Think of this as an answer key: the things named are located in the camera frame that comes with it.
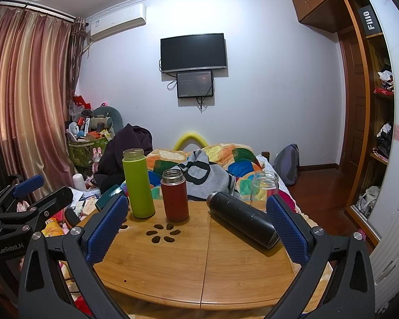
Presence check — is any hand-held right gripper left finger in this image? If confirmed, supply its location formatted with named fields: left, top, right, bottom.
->
left=18, top=193, right=131, bottom=319

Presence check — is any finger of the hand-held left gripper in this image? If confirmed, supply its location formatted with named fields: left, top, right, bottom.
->
left=0, top=186, right=74, bottom=236
left=0, top=174, right=45, bottom=214

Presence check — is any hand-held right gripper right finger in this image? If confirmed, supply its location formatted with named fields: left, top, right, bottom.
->
left=265, top=193, right=376, bottom=319

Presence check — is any black thermos cup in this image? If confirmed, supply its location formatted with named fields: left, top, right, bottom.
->
left=206, top=191, right=280, bottom=250

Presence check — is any green thermos cup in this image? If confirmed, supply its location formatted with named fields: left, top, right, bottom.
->
left=122, top=148, right=156, bottom=219

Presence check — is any red thermos cup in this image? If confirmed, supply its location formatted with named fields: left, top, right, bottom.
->
left=160, top=169, right=190, bottom=222

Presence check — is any yellow snack packet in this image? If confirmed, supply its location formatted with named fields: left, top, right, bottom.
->
left=41, top=217, right=66, bottom=237

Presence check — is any teal box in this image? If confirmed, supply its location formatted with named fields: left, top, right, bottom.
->
left=96, top=184, right=127, bottom=212

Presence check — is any white plastic bottle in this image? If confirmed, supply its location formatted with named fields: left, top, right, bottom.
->
left=72, top=174, right=87, bottom=192

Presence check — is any clear glass jar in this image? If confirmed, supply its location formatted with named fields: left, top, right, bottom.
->
left=251, top=173, right=280, bottom=211

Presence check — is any green fabric basket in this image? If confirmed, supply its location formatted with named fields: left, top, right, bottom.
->
left=67, top=140, right=103, bottom=168

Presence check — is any grey backpack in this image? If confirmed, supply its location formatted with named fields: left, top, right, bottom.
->
left=273, top=144, right=300, bottom=187

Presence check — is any dark purple jacket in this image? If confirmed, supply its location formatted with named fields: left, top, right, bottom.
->
left=94, top=124, right=153, bottom=195

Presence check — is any colourful patchwork blanket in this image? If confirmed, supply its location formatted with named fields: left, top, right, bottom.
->
left=146, top=144, right=300, bottom=214

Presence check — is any grey handbag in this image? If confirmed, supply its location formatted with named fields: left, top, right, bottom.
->
left=356, top=186, right=381, bottom=219

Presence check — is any pink striped curtain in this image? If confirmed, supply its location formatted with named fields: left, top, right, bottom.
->
left=0, top=2, right=77, bottom=203

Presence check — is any red bag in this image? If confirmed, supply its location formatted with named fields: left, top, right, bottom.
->
left=72, top=95, right=92, bottom=111

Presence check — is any grey garment with black print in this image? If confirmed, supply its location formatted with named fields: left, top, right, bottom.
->
left=171, top=149, right=236, bottom=202

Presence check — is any grey neck pillow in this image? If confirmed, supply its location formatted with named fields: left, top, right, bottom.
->
left=91, top=106, right=124, bottom=137

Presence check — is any white ribbed suitcase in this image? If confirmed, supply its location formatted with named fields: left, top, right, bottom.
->
left=369, top=191, right=399, bottom=313

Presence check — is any yellow foam tube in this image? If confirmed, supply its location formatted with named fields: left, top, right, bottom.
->
left=172, top=133, right=209, bottom=152

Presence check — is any brown patterned curtain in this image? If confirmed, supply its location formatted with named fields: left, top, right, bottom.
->
left=67, top=16, right=89, bottom=108

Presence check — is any wooden wardrobe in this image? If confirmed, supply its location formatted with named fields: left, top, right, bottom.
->
left=291, top=0, right=399, bottom=248

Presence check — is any white air conditioner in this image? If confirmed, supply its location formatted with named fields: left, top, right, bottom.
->
left=87, top=3, right=147, bottom=43

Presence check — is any black label sign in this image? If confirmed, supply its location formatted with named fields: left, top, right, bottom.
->
left=358, top=5, right=384, bottom=38

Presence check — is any black television cable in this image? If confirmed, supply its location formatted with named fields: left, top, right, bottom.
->
left=158, top=58, right=178, bottom=91

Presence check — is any small black wall monitor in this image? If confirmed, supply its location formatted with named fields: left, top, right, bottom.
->
left=176, top=70, right=214, bottom=99

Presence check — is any black wall television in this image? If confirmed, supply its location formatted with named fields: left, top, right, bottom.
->
left=160, top=33, right=227, bottom=74

